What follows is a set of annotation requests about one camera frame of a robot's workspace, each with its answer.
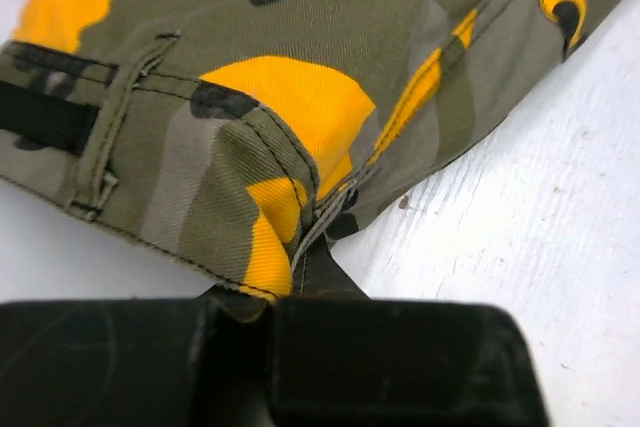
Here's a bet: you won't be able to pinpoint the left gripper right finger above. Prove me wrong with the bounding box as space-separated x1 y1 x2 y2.
267 241 550 426

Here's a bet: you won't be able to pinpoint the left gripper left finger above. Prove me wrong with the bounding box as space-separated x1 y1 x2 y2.
1 299 271 426

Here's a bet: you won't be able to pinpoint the yellow camouflage trousers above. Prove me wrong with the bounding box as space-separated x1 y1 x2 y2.
1 0 621 315

